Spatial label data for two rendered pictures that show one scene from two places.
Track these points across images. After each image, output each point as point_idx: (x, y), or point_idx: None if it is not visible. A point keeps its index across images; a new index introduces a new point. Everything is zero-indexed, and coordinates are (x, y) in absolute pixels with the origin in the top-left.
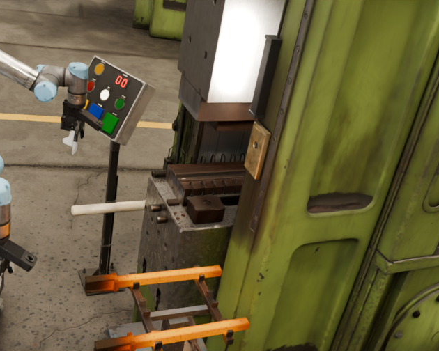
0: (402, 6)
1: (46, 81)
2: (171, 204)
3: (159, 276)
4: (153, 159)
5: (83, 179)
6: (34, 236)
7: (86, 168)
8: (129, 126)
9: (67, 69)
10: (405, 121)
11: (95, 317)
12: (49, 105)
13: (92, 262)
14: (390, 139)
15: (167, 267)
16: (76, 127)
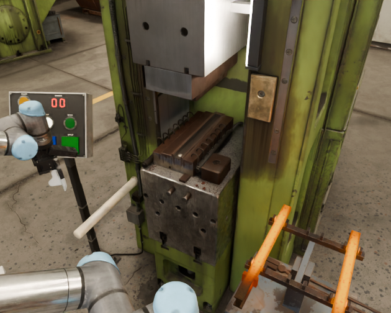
0: None
1: (19, 136)
2: (186, 181)
3: (269, 245)
4: None
5: (9, 200)
6: (15, 269)
7: (4, 191)
8: (90, 138)
9: (21, 113)
10: (345, 23)
11: None
12: None
13: (79, 256)
14: (335, 43)
15: (205, 228)
16: (56, 164)
